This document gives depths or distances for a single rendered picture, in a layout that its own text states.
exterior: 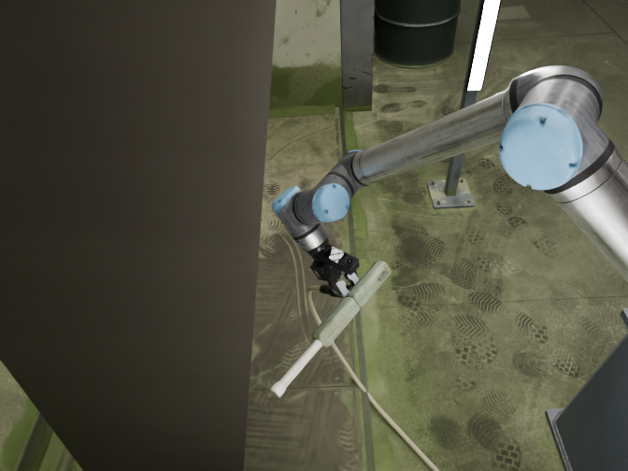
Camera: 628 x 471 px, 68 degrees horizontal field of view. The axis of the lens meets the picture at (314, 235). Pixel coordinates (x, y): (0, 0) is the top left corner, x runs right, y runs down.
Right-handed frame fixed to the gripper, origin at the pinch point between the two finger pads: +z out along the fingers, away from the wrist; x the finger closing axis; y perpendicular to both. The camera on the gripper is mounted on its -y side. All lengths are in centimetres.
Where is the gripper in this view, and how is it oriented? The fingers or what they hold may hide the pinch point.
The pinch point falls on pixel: (355, 294)
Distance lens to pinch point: 137.0
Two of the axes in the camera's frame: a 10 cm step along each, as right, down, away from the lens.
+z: 5.3, 7.7, 3.5
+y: -5.7, 0.1, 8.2
